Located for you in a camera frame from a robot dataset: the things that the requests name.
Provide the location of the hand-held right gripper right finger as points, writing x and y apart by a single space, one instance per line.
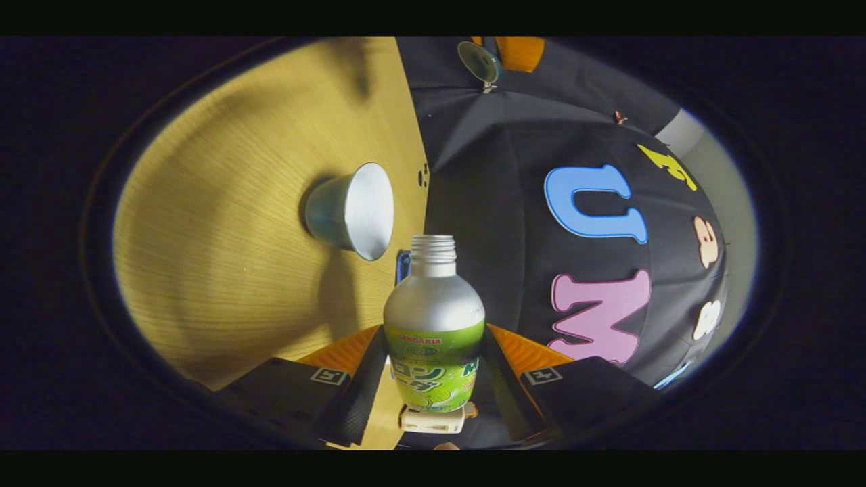
507 399

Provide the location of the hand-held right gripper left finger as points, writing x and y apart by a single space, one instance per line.
352 399

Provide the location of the pink cloth clip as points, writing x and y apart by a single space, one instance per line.
619 116

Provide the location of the metal cloth clip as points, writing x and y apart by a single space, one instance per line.
488 86

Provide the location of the black backdrop cloth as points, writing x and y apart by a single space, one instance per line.
487 203

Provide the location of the blue towel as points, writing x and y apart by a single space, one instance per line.
403 267

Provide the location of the teal teacup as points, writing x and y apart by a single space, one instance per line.
362 210

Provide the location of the silver green-label water bottle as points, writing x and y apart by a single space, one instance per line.
433 304

